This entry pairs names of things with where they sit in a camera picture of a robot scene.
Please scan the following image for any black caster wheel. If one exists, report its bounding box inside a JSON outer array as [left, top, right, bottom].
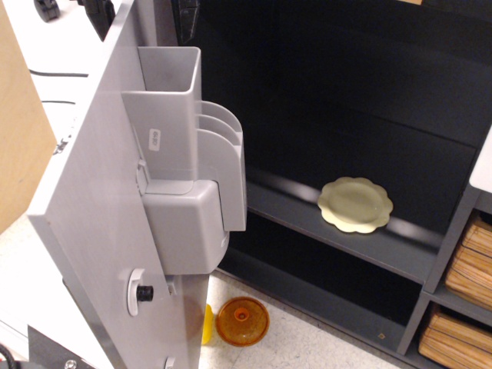
[[33, 0, 61, 22]]

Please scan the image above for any woven basket lower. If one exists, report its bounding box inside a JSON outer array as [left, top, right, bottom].
[[418, 308, 491, 368]]

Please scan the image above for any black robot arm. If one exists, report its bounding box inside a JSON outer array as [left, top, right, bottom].
[[76, 0, 115, 42]]

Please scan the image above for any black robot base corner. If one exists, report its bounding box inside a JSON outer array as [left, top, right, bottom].
[[0, 324, 97, 369]]

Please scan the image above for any white countertop edge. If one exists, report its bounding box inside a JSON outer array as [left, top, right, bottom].
[[469, 129, 492, 193]]

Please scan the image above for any dark grey fridge cabinet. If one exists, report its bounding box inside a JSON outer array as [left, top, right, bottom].
[[153, 0, 492, 369]]

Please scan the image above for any grey toy fridge door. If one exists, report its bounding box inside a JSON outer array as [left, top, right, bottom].
[[28, 1, 247, 368]]

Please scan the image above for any woven basket upper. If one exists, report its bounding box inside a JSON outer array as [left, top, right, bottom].
[[444, 212, 491, 311]]

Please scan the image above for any yellow toy bell pepper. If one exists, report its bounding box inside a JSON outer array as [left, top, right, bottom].
[[201, 304, 214, 345]]

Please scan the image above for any black floor cable upper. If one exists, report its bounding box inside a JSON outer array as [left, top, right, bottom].
[[28, 68, 90, 78]]

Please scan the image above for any pale yellow scalloped plate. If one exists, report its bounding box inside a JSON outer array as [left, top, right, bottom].
[[317, 177, 394, 234]]

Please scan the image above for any orange translucent lid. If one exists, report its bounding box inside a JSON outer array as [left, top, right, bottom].
[[215, 297, 270, 347]]

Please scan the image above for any woven basket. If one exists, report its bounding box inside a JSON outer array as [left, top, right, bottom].
[[418, 308, 491, 368], [444, 212, 491, 311]]

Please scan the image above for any tan wooden board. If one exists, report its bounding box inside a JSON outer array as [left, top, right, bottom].
[[1, 5, 56, 231]]

